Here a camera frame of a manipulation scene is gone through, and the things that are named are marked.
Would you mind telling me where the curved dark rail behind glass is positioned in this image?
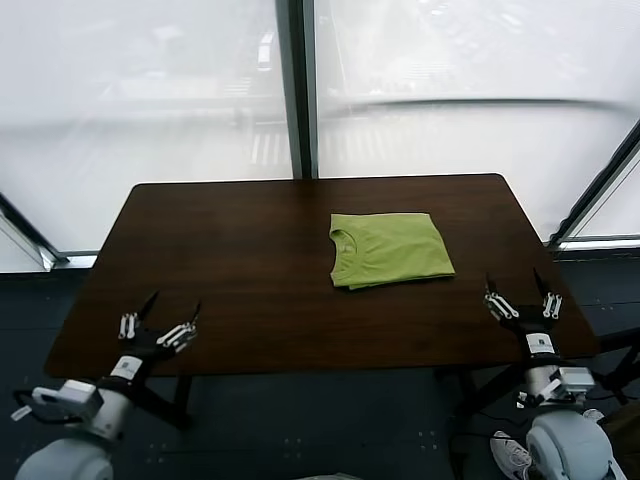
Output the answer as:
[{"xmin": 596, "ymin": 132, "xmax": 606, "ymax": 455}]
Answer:
[{"xmin": 319, "ymin": 96, "xmax": 640, "ymax": 121}]

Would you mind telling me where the right camera cable with tag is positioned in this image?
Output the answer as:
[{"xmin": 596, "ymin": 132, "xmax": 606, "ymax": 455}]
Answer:
[{"xmin": 516, "ymin": 379, "xmax": 562, "ymax": 409}]

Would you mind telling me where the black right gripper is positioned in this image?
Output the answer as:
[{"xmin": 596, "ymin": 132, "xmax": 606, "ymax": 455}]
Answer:
[{"xmin": 482, "ymin": 267, "xmax": 565, "ymax": 360}]

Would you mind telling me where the slanted dark window frame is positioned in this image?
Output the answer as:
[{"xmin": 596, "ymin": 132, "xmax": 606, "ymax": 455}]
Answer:
[
  {"xmin": 547, "ymin": 119, "xmax": 640, "ymax": 251},
  {"xmin": 0, "ymin": 188, "xmax": 99, "ymax": 272}
]

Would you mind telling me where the camera cable with tag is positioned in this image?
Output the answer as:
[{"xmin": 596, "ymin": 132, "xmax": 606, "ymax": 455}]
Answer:
[
  {"xmin": 10, "ymin": 388, "xmax": 36, "ymax": 422},
  {"xmin": 516, "ymin": 379, "xmax": 562, "ymax": 409}
]

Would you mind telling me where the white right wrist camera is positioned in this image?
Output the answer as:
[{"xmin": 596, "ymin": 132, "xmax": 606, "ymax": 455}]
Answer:
[{"xmin": 557, "ymin": 366, "xmax": 596, "ymax": 403}]

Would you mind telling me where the left camera cable with tag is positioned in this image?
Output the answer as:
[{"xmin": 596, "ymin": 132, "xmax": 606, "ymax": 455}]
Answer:
[{"xmin": 10, "ymin": 388, "xmax": 36, "ymax": 422}]

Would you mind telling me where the lime green t-shirt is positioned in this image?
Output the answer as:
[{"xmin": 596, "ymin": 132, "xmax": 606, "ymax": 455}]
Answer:
[{"xmin": 328, "ymin": 212, "xmax": 457, "ymax": 291}]

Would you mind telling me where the grey vertical window mullion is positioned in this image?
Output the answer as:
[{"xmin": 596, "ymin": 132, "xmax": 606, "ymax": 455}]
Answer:
[{"xmin": 274, "ymin": 0, "xmax": 320, "ymax": 180}]

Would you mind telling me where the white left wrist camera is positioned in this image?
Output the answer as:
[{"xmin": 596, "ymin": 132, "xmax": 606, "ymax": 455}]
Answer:
[{"xmin": 30, "ymin": 378, "xmax": 105, "ymax": 424}]

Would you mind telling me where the black metal table leg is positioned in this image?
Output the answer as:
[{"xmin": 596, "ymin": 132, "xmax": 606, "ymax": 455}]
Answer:
[
  {"xmin": 434, "ymin": 329, "xmax": 640, "ymax": 426},
  {"xmin": 107, "ymin": 373, "xmax": 194, "ymax": 431}
]

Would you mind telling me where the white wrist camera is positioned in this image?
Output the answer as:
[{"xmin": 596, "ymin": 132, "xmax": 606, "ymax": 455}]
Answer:
[
  {"xmin": 557, "ymin": 366, "xmax": 596, "ymax": 403},
  {"xmin": 30, "ymin": 378, "xmax": 105, "ymax": 424}
]

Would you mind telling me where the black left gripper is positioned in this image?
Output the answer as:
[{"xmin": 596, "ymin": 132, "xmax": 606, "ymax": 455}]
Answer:
[{"xmin": 99, "ymin": 290, "xmax": 204, "ymax": 396}]

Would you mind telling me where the dark trouser leg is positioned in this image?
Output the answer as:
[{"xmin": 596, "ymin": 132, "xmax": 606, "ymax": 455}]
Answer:
[{"xmin": 597, "ymin": 399, "xmax": 640, "ymax": 454}]

